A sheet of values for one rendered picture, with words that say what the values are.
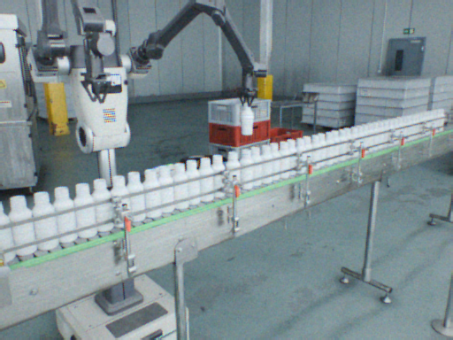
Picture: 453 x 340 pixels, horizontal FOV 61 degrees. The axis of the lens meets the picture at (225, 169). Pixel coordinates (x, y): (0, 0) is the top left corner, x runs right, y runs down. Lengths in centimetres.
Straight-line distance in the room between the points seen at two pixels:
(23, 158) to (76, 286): 378
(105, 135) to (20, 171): 321
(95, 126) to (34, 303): 87
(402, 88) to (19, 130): 627
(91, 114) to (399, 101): 670
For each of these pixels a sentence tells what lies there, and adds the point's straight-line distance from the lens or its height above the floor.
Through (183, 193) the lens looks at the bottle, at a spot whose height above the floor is 106.
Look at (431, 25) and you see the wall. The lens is 1206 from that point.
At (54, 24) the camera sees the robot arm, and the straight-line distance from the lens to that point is 170.
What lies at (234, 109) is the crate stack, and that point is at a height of 105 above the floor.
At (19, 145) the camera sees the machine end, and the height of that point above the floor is 61.
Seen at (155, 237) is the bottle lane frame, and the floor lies 94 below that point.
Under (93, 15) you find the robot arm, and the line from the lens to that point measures 138.
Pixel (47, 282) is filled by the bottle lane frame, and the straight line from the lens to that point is 126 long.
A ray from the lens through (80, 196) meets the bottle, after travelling 124.
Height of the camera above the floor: 152
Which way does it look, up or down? 16 degrees down
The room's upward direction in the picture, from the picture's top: straight up
